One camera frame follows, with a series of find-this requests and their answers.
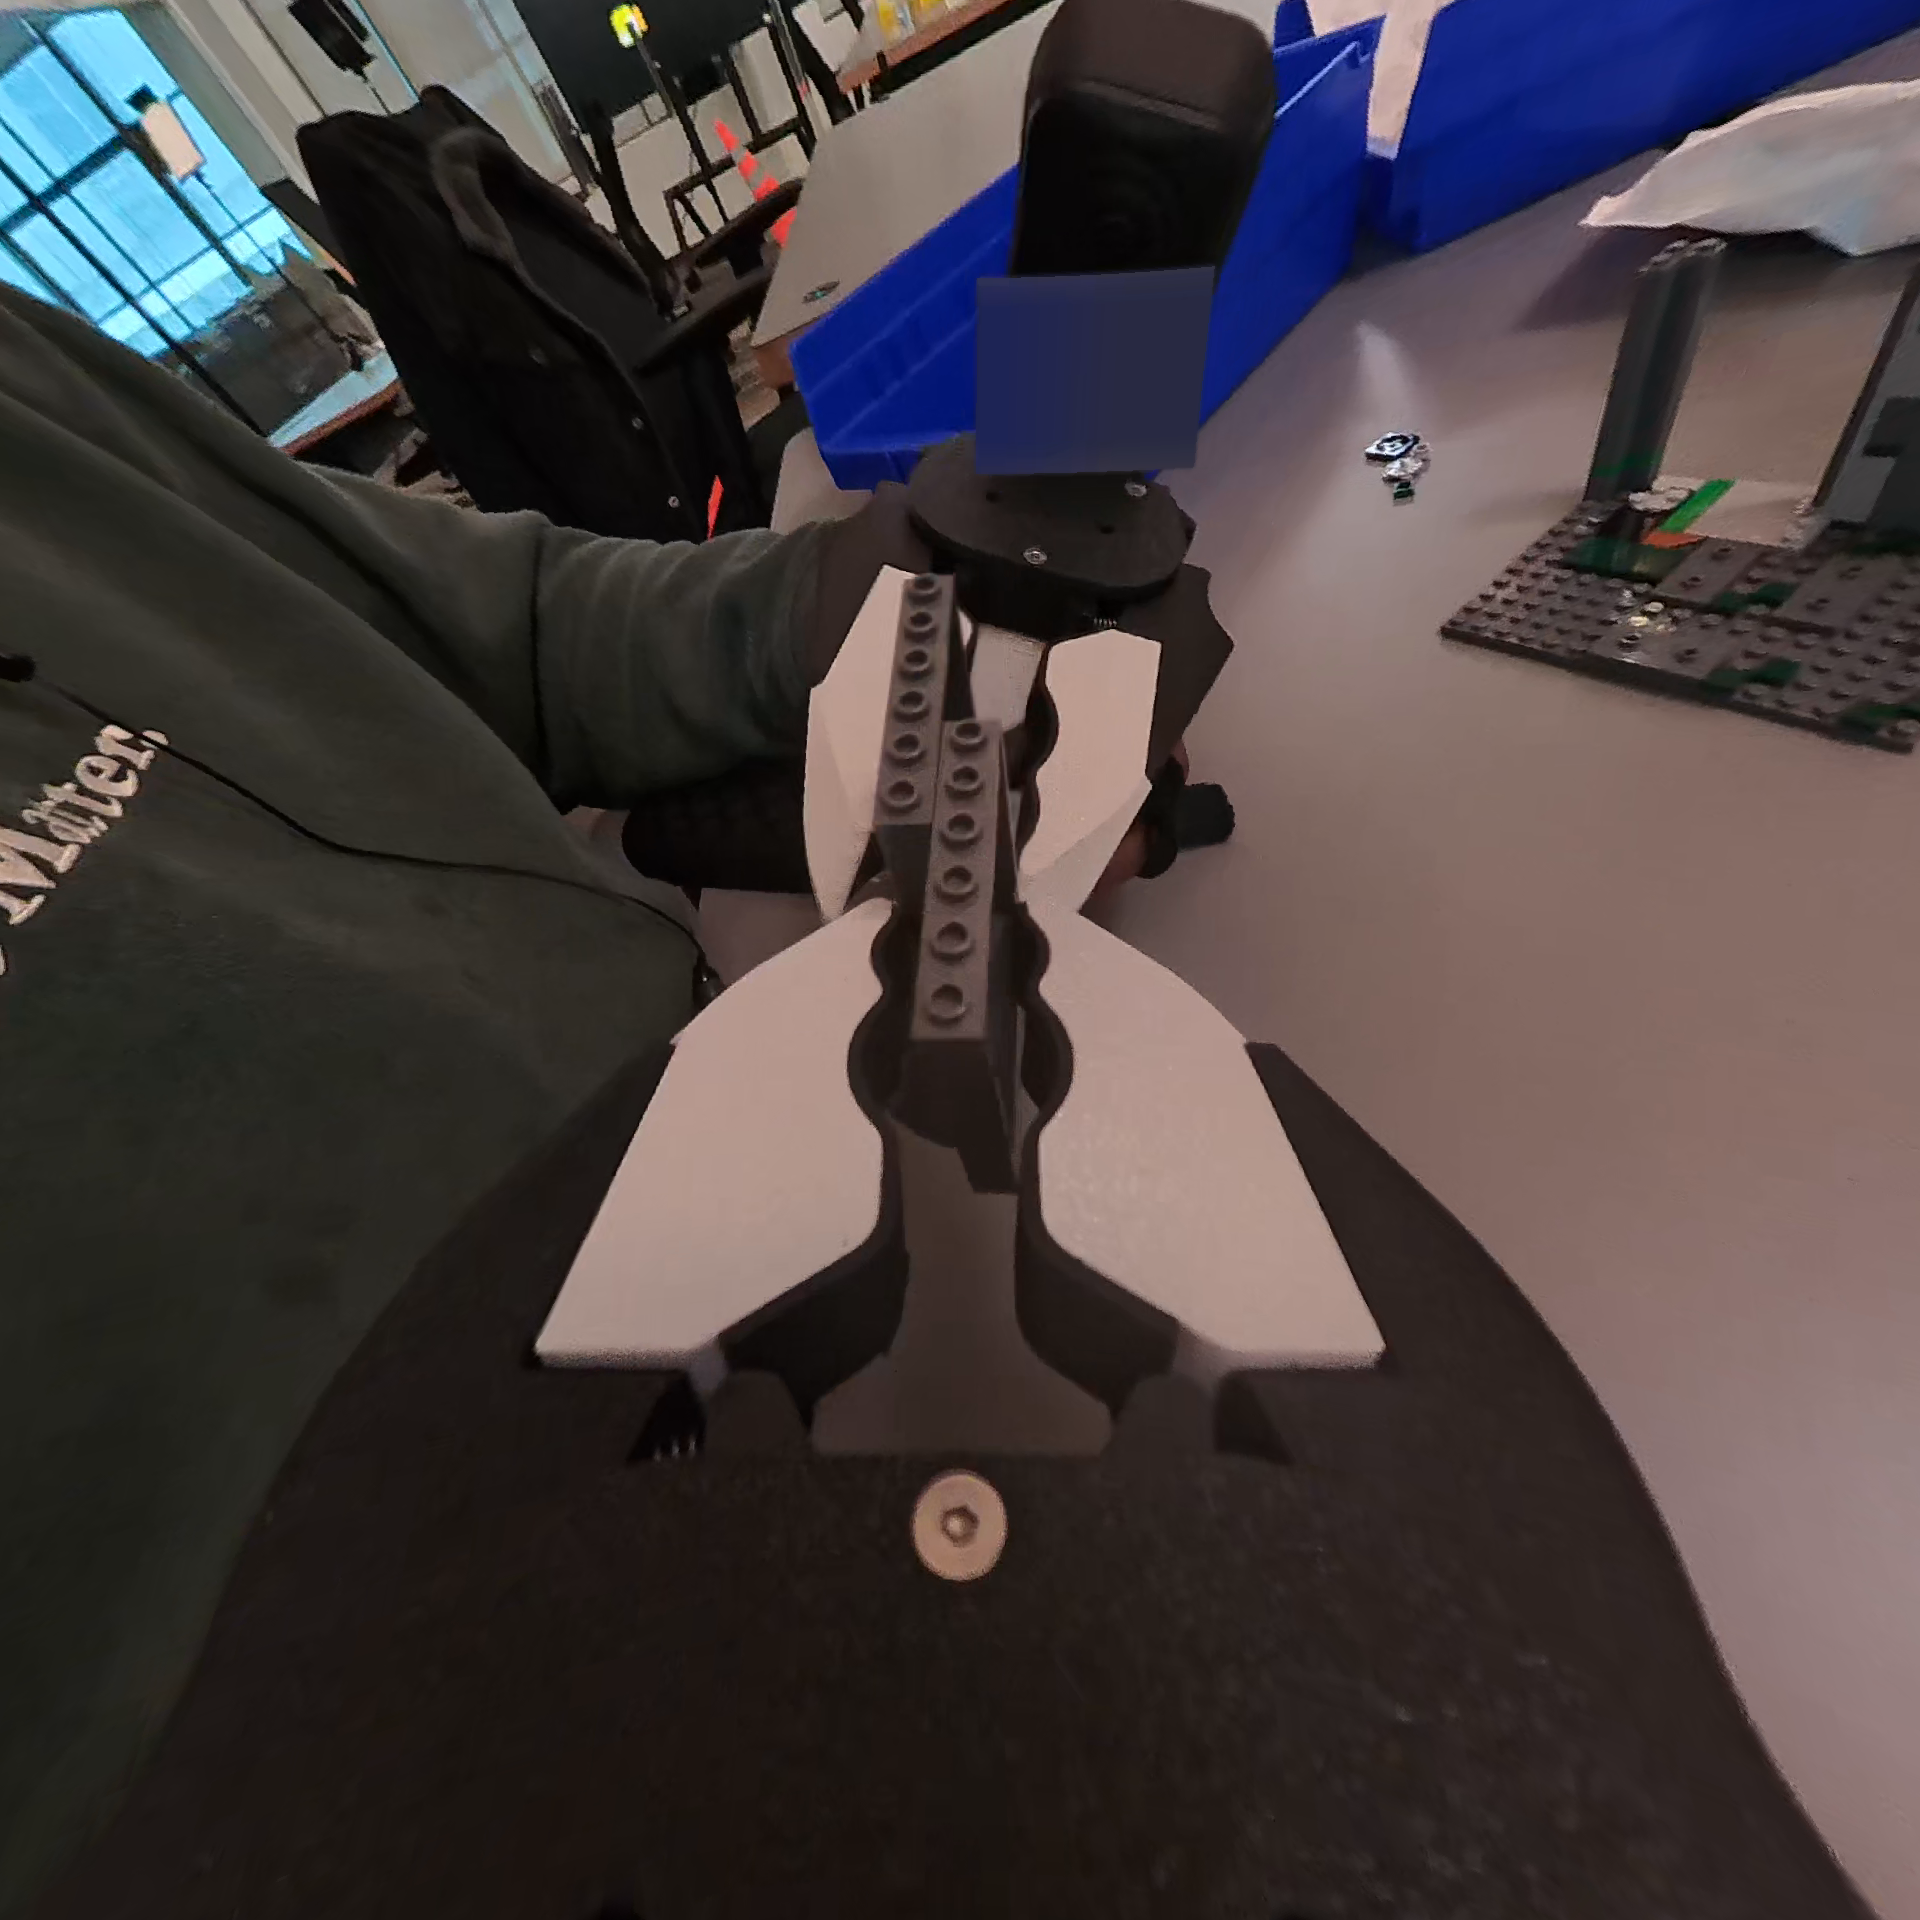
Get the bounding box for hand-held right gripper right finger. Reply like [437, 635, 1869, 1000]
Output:
[1018, 900, 1388, 1389]

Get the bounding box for grey table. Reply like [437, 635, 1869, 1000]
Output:
[748, 138, 1056, 354]

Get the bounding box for white paper sheet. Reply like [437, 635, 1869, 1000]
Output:
[1579, 80, 1920, 260]

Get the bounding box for grey desk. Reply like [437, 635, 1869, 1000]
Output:
[750, 30, 1920, 1920]

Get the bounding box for black jacket on chair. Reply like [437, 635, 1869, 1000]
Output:
[293, 87, 769, 547]

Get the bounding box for black dimpled armrest pad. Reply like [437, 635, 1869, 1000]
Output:
[619, 775, 844, 899]

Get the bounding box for dark grey brick baseplate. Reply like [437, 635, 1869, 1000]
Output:
[1437, 476, 1920, 757]

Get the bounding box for blue plastic bin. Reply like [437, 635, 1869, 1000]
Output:
[787, 27, 1384, 500]
[1362, 0, 1920, 260]

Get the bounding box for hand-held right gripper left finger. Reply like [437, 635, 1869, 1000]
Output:
[535, 900, 910, 1389]

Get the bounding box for long grey brick assembly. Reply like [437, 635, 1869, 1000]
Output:
[872, 570, 1039, 1058]

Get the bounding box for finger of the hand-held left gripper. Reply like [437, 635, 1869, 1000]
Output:
[1028, 633, 1168, 903]
[800, 574, 909, 921]

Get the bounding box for tall grey brick column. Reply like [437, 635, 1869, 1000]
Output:
[1805, 265, 1920, 530]
[1582, 239, 1732, 506]

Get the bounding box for person in green sweatshirt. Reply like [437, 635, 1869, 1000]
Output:
[0, 285, 725, 1920]

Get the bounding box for large window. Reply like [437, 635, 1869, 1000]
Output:
[0, 12, 312, 433]

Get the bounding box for person's left forearm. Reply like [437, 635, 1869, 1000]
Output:
[524, 515, 874, 821]

